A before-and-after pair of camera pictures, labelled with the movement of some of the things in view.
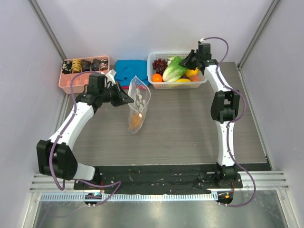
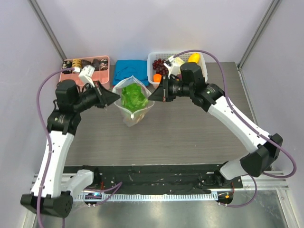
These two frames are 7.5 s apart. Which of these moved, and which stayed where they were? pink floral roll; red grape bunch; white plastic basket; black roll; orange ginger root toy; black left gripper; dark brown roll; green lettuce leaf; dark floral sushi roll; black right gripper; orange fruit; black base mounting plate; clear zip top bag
Moved: black right gripper; clear zip top bag; orange ginger root toy; black left gripper; green lettuce leaf
Stayed: dark brown roll; white plastic basket; pink floral roll; black base mounting plate; orange fruit; dark floral sushi roll; red grape bunch; black roll
